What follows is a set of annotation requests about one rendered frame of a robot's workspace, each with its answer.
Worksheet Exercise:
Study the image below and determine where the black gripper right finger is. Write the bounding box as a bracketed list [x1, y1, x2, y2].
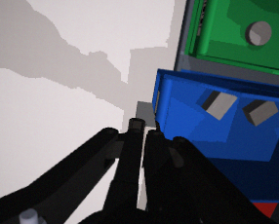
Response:
[141, 102, 278, 224]

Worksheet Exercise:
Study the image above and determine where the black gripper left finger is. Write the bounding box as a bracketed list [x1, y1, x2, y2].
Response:
[0, 101, 146, 224]

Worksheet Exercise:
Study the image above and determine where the grey block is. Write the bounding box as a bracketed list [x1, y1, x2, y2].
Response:
[242, 99, 278, 127]
[202, 91, 238, 120]

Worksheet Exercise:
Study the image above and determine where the blue bin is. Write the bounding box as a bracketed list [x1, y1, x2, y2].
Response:
[152, 69, 279, 203]

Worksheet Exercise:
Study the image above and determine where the dark grey low shelf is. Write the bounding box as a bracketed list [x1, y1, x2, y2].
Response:
[174, 0, 279, 224]

